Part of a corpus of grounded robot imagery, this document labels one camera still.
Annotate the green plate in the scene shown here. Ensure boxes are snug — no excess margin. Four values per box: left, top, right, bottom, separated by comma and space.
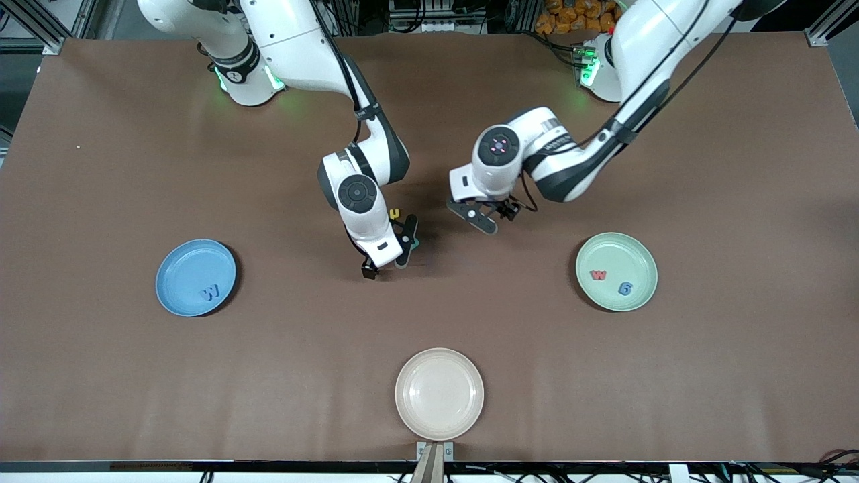
575, 232, 659, 313

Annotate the cream plate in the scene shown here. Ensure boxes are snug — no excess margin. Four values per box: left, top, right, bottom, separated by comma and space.
395, 347, 485, 442

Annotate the blue plate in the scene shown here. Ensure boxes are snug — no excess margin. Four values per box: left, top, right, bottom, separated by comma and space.
155, 239, 238, 317

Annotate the grey electronics rack box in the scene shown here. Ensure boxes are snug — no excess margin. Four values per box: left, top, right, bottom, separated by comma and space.
388, 0, 488, 34

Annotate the orange snack bag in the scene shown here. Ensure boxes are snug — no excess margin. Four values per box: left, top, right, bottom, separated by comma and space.
535, 0, 621, 36

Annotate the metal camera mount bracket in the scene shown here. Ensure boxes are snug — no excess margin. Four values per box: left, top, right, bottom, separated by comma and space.
416, 441, 454, 483

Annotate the black table edge rail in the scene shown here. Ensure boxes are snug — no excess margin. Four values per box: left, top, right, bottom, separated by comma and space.
0, 460, 859, 472

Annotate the aluminium frame profile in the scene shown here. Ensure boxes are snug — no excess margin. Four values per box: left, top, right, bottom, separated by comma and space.
0, 0, 95, 56
805, 0, 859, 48

